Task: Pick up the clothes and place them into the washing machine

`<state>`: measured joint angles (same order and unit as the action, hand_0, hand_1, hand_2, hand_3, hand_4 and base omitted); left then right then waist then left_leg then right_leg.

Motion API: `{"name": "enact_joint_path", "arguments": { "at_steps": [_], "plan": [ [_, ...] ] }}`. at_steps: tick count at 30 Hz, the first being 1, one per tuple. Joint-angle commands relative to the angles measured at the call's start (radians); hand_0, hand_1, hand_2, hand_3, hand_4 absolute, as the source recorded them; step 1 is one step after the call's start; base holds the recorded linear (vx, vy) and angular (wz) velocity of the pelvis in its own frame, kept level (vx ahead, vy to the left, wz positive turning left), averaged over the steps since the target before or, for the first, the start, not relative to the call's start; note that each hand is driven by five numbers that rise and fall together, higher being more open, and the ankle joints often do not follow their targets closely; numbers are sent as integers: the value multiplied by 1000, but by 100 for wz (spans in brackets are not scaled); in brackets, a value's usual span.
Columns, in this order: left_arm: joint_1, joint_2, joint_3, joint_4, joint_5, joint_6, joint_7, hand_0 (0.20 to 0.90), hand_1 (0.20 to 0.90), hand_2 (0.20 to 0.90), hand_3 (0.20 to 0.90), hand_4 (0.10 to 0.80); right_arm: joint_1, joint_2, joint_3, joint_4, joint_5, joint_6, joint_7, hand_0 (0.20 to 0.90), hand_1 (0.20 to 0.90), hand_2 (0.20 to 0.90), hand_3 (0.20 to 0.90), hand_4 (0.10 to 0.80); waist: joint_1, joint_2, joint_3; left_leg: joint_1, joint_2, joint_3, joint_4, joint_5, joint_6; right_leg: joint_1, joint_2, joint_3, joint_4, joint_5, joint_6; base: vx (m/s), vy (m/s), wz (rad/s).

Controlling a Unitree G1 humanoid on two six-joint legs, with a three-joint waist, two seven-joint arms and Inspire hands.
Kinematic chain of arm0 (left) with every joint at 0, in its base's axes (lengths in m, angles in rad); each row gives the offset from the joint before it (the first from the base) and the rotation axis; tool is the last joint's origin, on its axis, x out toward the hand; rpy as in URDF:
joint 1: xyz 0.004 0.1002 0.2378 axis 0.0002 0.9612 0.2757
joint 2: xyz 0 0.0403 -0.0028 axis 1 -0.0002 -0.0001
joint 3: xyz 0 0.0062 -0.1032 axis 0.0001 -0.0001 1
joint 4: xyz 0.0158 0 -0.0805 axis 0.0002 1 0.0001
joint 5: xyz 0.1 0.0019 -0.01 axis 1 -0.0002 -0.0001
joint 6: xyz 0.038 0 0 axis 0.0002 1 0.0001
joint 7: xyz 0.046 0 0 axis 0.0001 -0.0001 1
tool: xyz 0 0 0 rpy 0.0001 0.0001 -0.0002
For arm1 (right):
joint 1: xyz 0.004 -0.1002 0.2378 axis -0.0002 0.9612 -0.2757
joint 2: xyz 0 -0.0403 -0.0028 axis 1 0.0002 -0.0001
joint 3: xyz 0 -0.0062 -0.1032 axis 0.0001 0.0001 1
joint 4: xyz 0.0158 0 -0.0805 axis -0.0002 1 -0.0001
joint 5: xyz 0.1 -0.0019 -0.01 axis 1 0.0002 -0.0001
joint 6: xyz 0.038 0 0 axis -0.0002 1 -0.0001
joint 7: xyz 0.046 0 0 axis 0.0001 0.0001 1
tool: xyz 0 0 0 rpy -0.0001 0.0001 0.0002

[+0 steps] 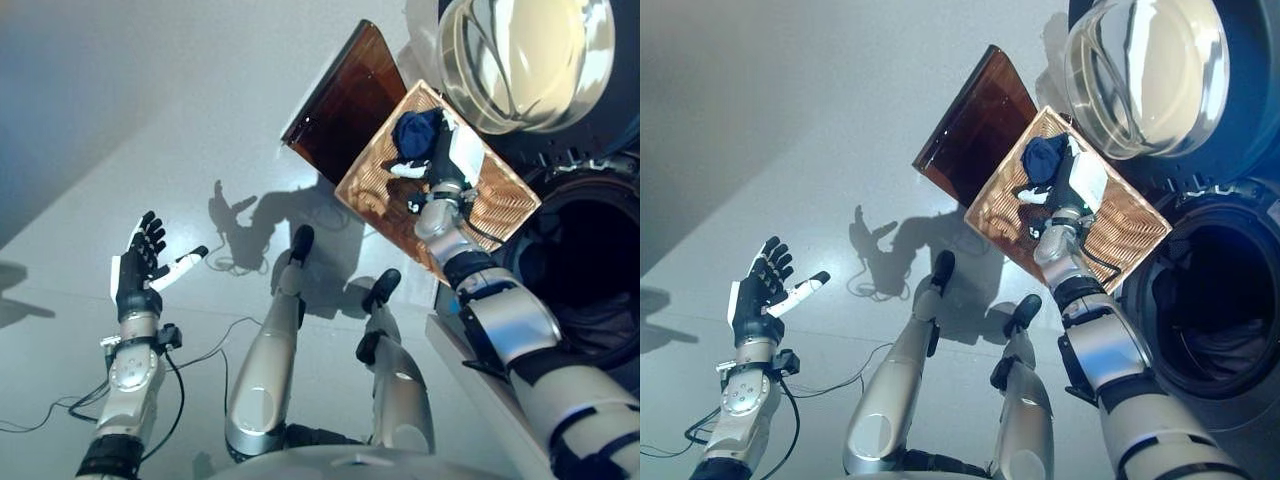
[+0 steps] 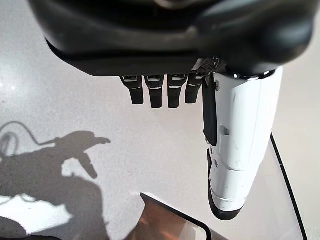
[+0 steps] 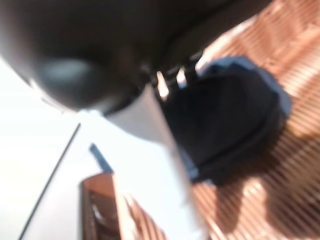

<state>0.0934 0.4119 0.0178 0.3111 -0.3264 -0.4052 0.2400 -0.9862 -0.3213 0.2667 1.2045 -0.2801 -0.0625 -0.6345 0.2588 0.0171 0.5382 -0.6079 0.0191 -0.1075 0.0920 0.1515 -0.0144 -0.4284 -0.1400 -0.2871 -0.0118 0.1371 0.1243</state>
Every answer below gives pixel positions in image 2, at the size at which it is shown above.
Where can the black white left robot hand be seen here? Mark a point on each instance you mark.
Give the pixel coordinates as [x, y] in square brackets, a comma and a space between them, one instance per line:
[175, 32]

